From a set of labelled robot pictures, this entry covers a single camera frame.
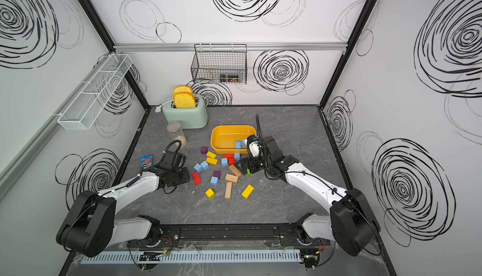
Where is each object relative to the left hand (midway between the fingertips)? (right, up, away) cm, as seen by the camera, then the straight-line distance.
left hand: (187, 176), depth 90 cm
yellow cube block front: (+13, -6, -7) cm, 16 cm away
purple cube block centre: (+14, +1, +1) cm, 14 cm away
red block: (+5, -1, 0) cm, 5 cm away
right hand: (+28, +9, -9) cm, 31 cm away
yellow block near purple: (+11, +9, +6) cm, 15 cm away
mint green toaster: (-3, +29, +12) cm, 31 cm away
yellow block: (+11, +7, +4) cm, 14 cm away
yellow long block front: (+30, -5, -5) cm, 31 cm away
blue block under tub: (+24, +9, +5) cm, 27 cm away
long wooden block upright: (+20, -5, -5) cm, 22 cm away
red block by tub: (+21, +8, +4) cm, 23 cm away
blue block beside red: (+18, +6, +4) cm, 19 cm away
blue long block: (+27, +15, +9) cm, 32 cm away
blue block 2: (+14, -1, -3) cm, 14 cm away
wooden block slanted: (+23, +3, +1) cm, 23 cm away
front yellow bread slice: (-3, +38, +6) cm, 39 cm away
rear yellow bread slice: (-5, +44, +8) cm, 45 cm away
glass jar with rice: (-6, +21, +3) cm, 22 cm away
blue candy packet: (-22, +7, +6) cm, 24 cm away
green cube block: (+30, +6, -18) cm, 35 cm away
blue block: (+25, +14, +9) cm, 30 cm away
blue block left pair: (+8, +5, +1) cm, 10 cm away
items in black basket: (+21, +47, -3) cm, 52 cm away
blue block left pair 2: (+5, +4, +1) cm, 7 cm away
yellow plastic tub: (+16, +17, +14) cm, 28 cm away
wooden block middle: (+22, 0, -3) cm, 22 cm away
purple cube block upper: (+6, +11, +9) cm, 16 cm away
